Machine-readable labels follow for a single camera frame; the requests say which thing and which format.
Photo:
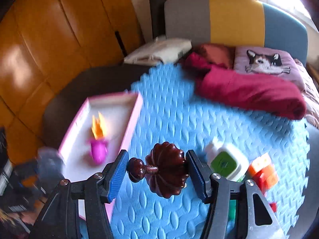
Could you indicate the multicolour sofa backrest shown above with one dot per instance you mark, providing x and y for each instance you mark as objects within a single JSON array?
[{"x": 236, "y": 23}]

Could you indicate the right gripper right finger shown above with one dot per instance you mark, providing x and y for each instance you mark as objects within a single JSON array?
[{"x": 200, "y": 176}]

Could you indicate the magenta plastic funnel cup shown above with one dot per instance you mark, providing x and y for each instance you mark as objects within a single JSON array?
[{"x": 98, "y": 150}]

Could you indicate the pink cat pillow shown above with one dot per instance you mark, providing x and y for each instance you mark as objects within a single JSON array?
[{"x": 259, "y": 60}]

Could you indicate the green white plug-in device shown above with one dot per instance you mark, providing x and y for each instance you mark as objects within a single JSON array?
[{"x": 226, "y": 159}]

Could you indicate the pink white tray box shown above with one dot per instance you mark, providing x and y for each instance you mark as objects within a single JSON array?
[{"x": 121, "y": 112}]

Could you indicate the dark brown pumpkin lid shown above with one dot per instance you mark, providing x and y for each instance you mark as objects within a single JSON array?
[{"x": 165, "y": 170}]

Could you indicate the green plastic tube piece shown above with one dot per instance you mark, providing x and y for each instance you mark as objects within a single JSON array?
[{"x": 232, "y": 210}]

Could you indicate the maroon red cloth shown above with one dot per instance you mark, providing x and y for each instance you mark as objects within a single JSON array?
[{"x": 259, "y": 92}]

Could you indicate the blue foam puzzle mat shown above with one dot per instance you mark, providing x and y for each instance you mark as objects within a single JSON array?
[{"x": 222, "y": 137}]

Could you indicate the red puzzle block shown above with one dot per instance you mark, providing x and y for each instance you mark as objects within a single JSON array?
[{"x": 273, "y": 206}]

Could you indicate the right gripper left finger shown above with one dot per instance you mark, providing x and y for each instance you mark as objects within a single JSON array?
[{"x": 115, "y": 174}]

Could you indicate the small orange plastic piece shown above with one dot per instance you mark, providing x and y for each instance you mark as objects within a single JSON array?
[{"x": 99, "y": 126}]

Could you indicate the white cloth bag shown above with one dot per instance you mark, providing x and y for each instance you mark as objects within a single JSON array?
[{"x": 160, "y": 50}]

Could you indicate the pink striped blanket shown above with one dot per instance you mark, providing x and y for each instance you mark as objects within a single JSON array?
[{"x": 310, "y": 96}]

